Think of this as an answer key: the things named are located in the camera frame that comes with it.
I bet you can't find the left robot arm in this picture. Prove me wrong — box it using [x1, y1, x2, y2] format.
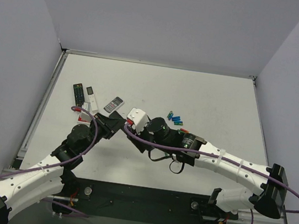
[0, 113, 125, 224]

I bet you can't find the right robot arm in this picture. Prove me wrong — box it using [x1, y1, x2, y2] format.
[125, 112, 287, 219]

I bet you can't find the red and white remote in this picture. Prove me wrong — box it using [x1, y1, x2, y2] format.
[77, 112, 92, 124]

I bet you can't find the grey and white remote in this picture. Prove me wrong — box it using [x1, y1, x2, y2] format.
[103, 97, 124, 115]

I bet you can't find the slim white remote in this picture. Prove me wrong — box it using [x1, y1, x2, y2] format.
[86, 87, 99, 113]

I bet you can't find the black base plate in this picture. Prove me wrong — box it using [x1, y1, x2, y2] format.
[49, 178, 238, 224]

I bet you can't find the black multi-button remote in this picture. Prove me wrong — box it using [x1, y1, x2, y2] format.
[73, 83, 85, 107]

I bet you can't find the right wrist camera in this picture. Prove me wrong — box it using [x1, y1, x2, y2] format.
[126, 108, 150, 135]

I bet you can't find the slim black remote control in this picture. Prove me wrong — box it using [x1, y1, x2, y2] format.
[109, 110, 126, 124]

